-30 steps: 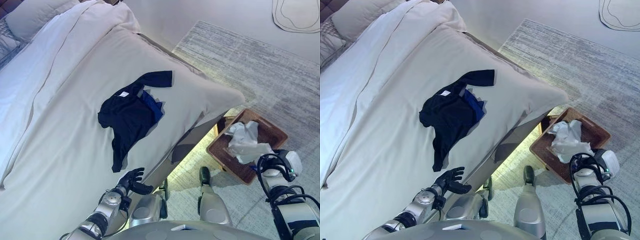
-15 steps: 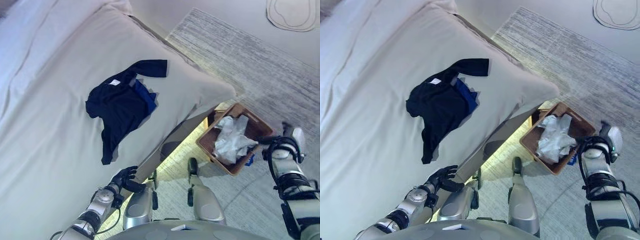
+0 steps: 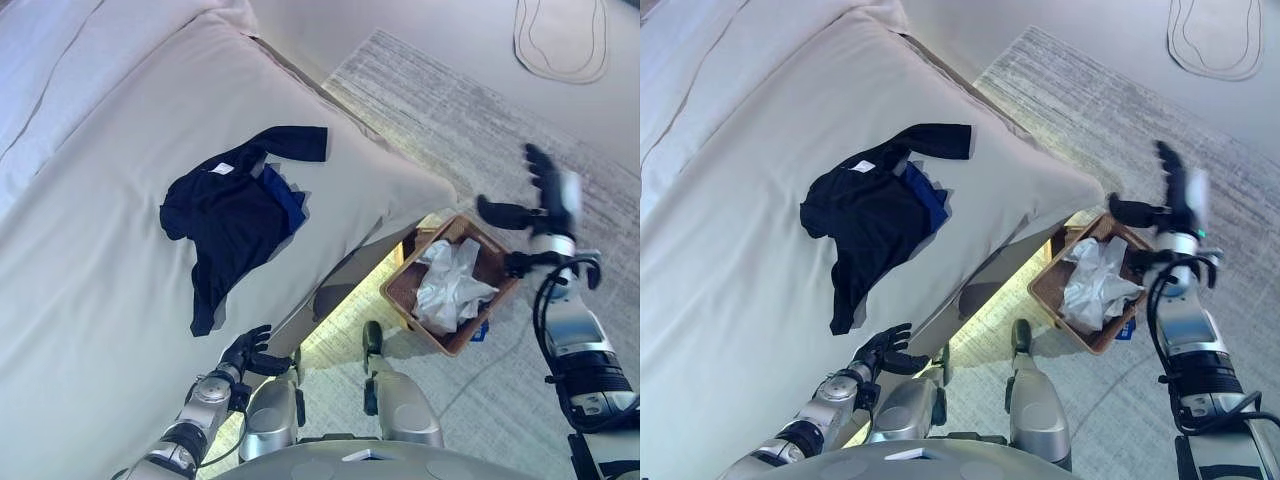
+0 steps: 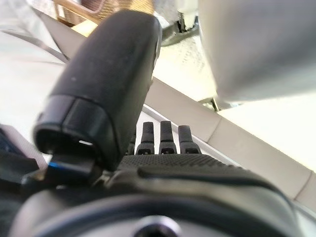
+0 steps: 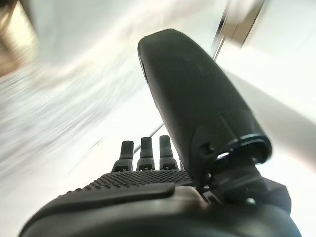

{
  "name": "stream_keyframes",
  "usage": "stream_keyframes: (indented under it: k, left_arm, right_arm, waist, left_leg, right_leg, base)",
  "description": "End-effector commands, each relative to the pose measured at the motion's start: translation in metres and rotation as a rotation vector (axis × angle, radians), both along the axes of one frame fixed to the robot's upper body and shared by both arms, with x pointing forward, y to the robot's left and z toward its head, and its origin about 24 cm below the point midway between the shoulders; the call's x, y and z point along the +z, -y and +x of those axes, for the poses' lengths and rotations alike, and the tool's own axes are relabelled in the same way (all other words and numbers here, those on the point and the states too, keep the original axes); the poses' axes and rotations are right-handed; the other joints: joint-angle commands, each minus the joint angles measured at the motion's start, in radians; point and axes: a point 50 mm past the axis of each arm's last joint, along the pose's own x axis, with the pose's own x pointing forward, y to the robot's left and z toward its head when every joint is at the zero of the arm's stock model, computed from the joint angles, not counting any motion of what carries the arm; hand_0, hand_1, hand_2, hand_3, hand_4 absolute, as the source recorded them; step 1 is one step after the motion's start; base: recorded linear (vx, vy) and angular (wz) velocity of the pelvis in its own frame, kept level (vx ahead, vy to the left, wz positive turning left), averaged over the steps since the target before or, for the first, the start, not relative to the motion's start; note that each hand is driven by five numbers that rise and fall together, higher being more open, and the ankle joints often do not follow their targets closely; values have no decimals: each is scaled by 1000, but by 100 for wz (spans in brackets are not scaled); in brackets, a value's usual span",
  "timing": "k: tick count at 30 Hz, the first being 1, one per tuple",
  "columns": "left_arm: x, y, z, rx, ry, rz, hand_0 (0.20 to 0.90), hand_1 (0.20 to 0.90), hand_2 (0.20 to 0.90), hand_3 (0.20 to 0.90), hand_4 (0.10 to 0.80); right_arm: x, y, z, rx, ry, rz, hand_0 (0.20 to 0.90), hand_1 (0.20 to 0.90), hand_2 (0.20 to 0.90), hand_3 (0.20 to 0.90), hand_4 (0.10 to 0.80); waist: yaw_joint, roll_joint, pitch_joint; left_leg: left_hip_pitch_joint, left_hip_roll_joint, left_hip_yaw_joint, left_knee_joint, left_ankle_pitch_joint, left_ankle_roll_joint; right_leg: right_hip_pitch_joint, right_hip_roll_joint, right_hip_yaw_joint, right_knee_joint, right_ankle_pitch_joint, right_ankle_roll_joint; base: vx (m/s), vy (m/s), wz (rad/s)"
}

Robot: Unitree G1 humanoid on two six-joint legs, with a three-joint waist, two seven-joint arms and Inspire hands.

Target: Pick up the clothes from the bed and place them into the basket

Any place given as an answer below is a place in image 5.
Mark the grey woven rug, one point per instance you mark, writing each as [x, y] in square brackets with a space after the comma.
[37, 111]

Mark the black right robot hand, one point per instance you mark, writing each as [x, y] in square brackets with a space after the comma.
[197, 98]

